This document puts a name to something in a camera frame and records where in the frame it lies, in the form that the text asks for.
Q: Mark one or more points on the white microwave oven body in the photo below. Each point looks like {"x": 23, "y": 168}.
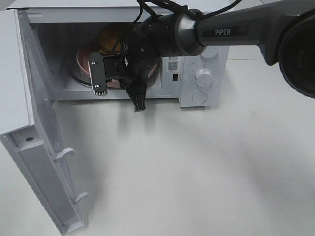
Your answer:
{"x": 64, "y": 26}

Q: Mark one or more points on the white microwave door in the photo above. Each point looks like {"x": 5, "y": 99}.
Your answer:
{"x": 28, "y": 126}

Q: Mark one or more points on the lower white microwave knob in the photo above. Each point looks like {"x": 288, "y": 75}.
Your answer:
{"x": 204, "y": 77}

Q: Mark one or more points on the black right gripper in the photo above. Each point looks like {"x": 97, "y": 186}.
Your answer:
{"x": 139, "y": 58}

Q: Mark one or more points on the toy burger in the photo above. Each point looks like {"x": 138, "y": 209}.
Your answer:
{"x": 110, "y": 36}

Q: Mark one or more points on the round door release button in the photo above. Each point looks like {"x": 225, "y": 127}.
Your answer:
{"x": 199, "y": 97}

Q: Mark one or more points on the glass microwave turntable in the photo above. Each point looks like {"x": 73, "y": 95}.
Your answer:
{"x": 80, "y": 76}

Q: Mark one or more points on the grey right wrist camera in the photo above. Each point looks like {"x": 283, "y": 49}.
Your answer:
{"x": 102, "y": 69}

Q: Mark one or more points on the white microwave knob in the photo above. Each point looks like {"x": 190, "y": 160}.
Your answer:
{"x": 204, "y": 77}
{"x": 210, "y": 52}

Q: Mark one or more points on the pink round plate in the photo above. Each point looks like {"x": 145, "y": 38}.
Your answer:
{"x": 82, "y": 57}

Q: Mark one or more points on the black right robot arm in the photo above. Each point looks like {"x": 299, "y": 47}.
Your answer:
{"x": 283, "y": 30}

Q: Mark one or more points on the upper white microwave knob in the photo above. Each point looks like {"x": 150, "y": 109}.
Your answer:
{"x": 210, "y": 52}

